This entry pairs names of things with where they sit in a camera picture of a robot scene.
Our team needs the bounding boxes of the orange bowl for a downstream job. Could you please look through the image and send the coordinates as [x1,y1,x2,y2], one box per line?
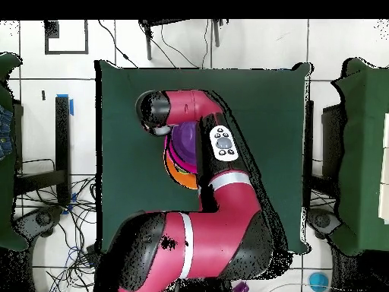
[164,151,201,190]

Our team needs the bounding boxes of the purple bowl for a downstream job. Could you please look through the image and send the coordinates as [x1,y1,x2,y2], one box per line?
[170,121,199,160]

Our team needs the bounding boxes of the pink bowl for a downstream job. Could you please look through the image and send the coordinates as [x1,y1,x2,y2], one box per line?
[163,133,199,176]

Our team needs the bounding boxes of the dark green tablecloth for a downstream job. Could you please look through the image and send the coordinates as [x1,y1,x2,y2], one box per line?
[94,59,314,255]

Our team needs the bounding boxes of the blue tape strip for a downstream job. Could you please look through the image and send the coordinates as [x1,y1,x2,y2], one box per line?
[56,93,74,117]

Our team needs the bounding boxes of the black chair base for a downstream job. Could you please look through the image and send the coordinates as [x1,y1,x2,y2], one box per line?
[305,208,343,240]
[13,206,65,239]

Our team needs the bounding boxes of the green cloth covered table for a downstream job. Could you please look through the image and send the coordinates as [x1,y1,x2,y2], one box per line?
[330,56,389,257]
[0,52,30,252]

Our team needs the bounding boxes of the blue cup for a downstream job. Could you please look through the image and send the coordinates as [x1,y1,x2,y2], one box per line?
[308,271,331,292]

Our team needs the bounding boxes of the person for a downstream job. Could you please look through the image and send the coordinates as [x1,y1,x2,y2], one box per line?
[0,104,15,161]

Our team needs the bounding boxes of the black table frame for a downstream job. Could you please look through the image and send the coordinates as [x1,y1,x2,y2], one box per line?
[13,96,72,208]
[302,100,346,214]

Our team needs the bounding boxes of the black floor cable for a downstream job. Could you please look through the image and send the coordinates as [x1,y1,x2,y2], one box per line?
[97,20,139,68]

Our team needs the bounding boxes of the floor cable bundle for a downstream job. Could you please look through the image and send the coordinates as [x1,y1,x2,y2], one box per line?
[14,176,101,292]

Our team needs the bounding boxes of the black square frame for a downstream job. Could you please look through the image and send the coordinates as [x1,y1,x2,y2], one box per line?
[44,20,90,56]

